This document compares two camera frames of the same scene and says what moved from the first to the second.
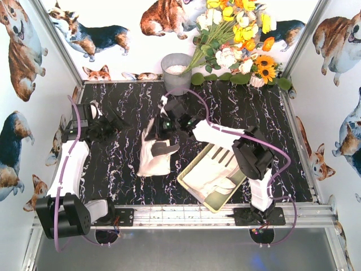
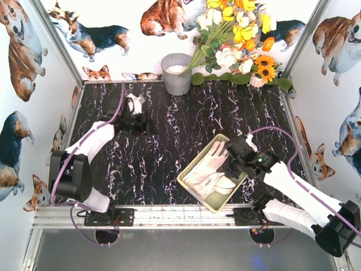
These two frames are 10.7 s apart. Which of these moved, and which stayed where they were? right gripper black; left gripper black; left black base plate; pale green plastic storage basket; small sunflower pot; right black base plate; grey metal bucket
Moved: right gripper black; left gripper black
Stayed: left black base plate; small sunflower pot; grey metal bucket; right black base plate; pale green plastic storage basket
